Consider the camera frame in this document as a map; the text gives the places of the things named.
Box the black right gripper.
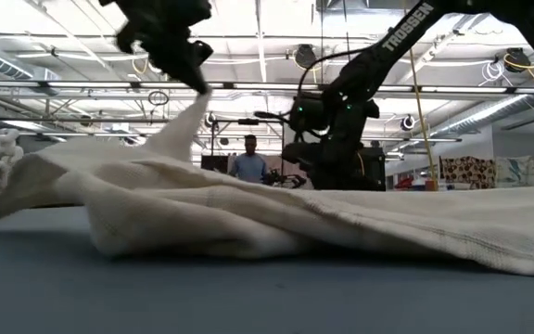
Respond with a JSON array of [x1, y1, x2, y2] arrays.
[[281, 87, 381, 191]]

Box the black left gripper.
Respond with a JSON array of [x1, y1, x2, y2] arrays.
[[108, 0, 214, 96]]

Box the cream woven towel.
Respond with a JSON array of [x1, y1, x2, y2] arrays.
[[0, 90, 534, 279]]

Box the wide black monitor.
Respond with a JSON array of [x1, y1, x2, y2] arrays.
[[357, 147, 388, 192]]

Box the person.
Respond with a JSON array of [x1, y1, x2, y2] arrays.
[[228, 134, 269, 185]]

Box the small black monitor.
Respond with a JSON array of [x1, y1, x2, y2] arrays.
[[200, 155, 230, 175]]

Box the horizontal metal bar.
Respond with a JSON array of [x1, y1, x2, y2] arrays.
[[0, 79, 534, 95]]

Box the brown floral fabric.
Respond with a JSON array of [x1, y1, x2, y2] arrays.
[[439, 156, 498, 190]]

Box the leaf print fabric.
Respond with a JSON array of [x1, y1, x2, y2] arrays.
[[495, 155, 534, 188]]

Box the white robot figure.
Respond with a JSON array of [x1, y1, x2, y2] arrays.
[[0, 128, 25, 189]]

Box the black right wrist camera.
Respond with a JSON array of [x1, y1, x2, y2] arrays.
[[288, 92, 331, 134]]

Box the black cable loop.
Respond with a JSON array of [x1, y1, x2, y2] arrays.
[[147, 89, 171, 108]]

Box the black camera stand frame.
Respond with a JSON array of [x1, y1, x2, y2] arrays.
[[210, 117, 286, 159]]

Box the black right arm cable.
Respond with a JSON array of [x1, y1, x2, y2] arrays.
[[253, 45, 375, 124]]

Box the black ceiling cable reel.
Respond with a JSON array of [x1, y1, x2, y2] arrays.
[[293, 44, 319, 71], [502, 47, 533, 74]]

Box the yellow hanging cable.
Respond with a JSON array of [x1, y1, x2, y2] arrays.
[[405, 45, 439, 192]]

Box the black hanging cable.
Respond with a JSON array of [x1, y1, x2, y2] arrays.
[[340, 0, 353, 64]]

